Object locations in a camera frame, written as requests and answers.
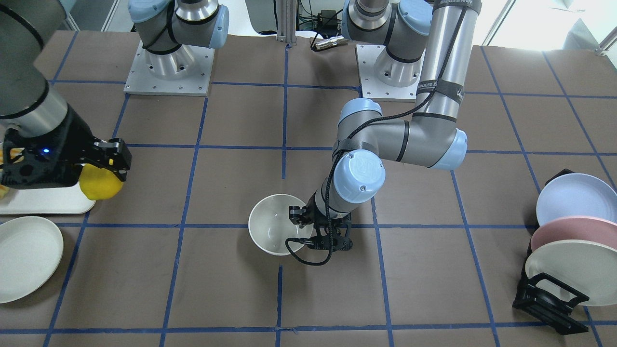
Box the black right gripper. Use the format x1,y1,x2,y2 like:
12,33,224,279
2,107,132,189

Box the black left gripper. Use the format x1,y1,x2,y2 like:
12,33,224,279
289,191,353,252

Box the yellow lemon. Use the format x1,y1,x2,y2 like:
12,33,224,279
79,164,124,200

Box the white bowl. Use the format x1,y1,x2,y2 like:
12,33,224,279
248,194,313,255

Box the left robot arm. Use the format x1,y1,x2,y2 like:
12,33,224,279
283,0,483,254

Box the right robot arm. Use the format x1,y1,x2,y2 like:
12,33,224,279
1,0,230,190

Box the cream rectangular tray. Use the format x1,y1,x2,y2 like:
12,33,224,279
0,184,95,215

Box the cream round plate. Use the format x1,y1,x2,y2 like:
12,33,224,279
0,216,64,304

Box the black plate rack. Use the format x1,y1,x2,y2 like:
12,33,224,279
512,169,591,336

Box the light blue plate in rack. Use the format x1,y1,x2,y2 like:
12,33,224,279
536,173,617,226

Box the cream plate in rack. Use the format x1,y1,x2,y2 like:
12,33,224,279
524,240,617,306

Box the pink plate in rack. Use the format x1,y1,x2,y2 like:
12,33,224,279
530,215,617,251

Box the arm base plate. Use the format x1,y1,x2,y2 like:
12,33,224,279
124,42,216,97
356,44,426,103

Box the aluminium frame post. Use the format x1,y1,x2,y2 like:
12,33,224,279
275,0,298,48

